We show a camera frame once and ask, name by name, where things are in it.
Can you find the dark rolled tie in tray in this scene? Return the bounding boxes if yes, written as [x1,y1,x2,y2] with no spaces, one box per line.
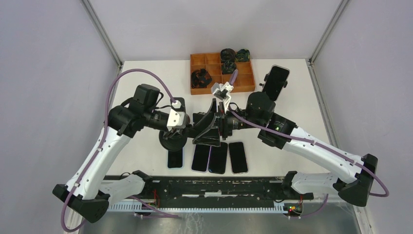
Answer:
[190,68,212,89]

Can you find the wooden compartment tray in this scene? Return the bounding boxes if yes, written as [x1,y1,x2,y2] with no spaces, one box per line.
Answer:
[190,53,256,95]

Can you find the wooden-base grey phone stand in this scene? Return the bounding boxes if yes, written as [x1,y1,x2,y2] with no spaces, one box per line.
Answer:
[171,97,186,113]

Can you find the dark rolled tie back left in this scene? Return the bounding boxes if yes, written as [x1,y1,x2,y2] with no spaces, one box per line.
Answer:
[220,48,236,63]

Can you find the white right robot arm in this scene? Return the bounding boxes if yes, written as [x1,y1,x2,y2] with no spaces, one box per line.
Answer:
[193,92,378,207]

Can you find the dark rolled tie middle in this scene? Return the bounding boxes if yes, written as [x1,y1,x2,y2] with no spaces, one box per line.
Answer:
[221,60,237,75]

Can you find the white-case smartphone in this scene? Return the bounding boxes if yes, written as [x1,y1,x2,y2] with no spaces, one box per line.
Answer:
[228,142,248,174]

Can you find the black round-base phone stand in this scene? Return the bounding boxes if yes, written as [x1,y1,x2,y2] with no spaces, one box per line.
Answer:
[158,125,195,151]

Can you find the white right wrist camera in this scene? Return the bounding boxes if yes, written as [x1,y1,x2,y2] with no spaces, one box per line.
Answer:
[211,82,234,113]

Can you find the purple-case smartphone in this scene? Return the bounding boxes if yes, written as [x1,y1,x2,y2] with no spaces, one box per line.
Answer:
[191,145,211,173]

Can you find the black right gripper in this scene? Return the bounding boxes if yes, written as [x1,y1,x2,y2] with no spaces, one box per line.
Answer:
[192,98,264,147]

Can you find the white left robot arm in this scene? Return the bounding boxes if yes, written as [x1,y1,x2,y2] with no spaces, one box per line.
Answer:
[52,84,189,223]

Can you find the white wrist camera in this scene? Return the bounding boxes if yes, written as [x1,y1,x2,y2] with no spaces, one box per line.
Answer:
[167,105,188,131]
[211,82,234,113]

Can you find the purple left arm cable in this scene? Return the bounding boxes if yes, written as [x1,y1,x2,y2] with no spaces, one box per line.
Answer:
[60,68,182,233]

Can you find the white-case smartphone stand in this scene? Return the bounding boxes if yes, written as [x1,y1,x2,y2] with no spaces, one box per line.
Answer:
[264,65,290,102]

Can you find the black folding phone stand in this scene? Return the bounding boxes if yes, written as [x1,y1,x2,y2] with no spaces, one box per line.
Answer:
[192,112,206,124]

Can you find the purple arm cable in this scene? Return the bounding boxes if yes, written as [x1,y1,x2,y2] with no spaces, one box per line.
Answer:
[227,69,390,219]
[60,68,182,233]

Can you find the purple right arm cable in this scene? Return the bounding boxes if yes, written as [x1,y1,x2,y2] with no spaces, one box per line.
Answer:
[227,69,390,219]

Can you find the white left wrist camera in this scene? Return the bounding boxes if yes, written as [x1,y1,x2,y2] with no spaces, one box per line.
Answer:
[167,105,188,131]

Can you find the black pole phone stand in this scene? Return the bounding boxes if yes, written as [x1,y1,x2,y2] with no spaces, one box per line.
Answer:
[259,73,271,92]

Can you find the dark rolled tie back right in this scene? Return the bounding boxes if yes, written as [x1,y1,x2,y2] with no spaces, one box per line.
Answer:
[235,49,250,62]

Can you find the black-case smartphone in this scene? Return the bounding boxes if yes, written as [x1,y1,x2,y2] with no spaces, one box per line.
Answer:
[208,142,228,175]

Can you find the white cable duct strip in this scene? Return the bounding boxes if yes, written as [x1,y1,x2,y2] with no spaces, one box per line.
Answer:
[108,200,301,215]

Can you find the blue-case smartphone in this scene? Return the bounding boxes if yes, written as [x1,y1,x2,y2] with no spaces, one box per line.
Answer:
[167,148,184,169]

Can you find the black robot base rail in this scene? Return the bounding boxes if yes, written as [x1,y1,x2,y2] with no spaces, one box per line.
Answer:
[133,170,314,208]

